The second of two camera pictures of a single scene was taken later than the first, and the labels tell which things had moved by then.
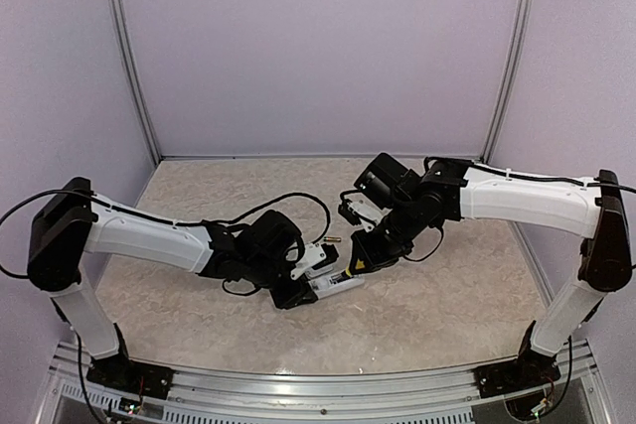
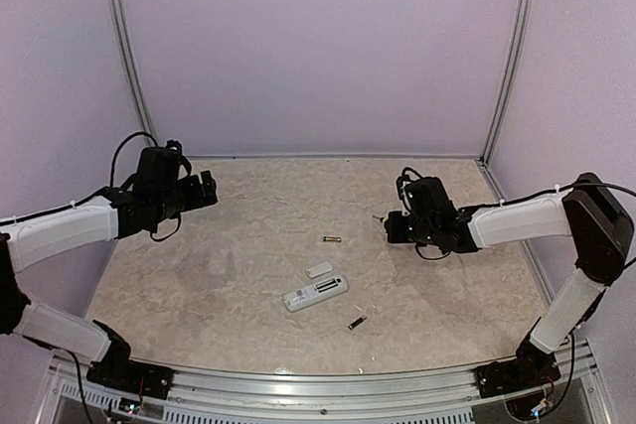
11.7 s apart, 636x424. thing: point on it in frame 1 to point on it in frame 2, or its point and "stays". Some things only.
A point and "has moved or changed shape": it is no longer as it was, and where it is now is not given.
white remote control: (335, 282) has moved or changed shape
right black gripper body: (393, 242) to (397, 232)
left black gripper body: (265, 275) to (195, 199)
